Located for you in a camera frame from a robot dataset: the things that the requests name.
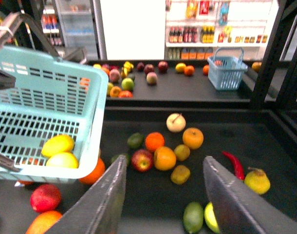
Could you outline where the white pear with stem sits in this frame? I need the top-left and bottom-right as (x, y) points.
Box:
(166, 113), (186, 133)

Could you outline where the kiwi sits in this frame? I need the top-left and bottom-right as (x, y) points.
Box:
(170, 165), (190, 185)
(174, 144), (190, 161)

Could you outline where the red apple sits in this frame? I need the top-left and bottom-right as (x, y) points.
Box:
(131, 149), (154, 173)

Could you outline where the yellow lemon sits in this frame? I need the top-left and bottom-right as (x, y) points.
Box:
(46, 152), (79, 169)
(41, 135), (74, 157)

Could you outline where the kiwi upper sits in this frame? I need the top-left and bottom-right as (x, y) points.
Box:
(174, 144), (190, 161)

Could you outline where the yellow pear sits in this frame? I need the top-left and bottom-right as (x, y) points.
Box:
(244, 167), (271, 195)

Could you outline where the large orange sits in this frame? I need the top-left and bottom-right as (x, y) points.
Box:
(79, 158), (105, 185)

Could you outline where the orange fruit centre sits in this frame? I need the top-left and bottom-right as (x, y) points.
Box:
(154, 146), (176, 171)

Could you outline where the orange persimmon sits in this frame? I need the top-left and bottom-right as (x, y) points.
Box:
(17, 180), (34, 186)

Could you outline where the light blue shopping basket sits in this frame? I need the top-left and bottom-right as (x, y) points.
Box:
(0, 45), (108, 183)

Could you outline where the green lime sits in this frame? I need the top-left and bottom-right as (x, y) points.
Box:
(183, 202), (204, 234)

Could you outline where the green avocado back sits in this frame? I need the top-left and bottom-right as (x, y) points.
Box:
(127, 133), (144, 149)

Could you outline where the orange tangerine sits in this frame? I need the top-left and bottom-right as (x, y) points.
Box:
(145, 132), (165, 153)

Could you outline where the orange apple-shaped fruit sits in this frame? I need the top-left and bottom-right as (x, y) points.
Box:
(182, 127), (204, 150)

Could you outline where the mango orange red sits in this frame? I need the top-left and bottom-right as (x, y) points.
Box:
(26, 211), (62, 234)

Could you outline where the green avocado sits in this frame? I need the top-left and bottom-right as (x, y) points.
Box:
(127, 133), (144, 149)
(110, 153), (131, 166)

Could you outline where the red pomegranate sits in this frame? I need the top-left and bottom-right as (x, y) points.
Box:
(30, 184), (62, 213)

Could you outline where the green avocado front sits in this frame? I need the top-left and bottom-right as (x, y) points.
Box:
(110, 153), (131, 166)

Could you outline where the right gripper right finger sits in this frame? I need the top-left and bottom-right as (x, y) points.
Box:
(203, 156), (297, 234)

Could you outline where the black metal shelf frame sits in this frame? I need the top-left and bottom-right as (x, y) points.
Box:
(0, 0), (297, 156)

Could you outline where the small blue basket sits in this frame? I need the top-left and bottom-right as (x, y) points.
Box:
(207, 47), (248, 91)

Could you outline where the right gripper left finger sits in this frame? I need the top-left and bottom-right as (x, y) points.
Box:
(46, 155), (127, 234)

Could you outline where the red chili pepper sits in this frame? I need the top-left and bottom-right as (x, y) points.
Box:
(222, 151), (245, 181)

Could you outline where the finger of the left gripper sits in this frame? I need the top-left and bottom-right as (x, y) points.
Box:
(0, 12), (26, 58)

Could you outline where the kiwi lower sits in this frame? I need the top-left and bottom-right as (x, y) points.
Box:
(170, 165), (190, 185)

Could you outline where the green apple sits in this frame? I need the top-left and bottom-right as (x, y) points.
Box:
(204, 202), (220, 234)

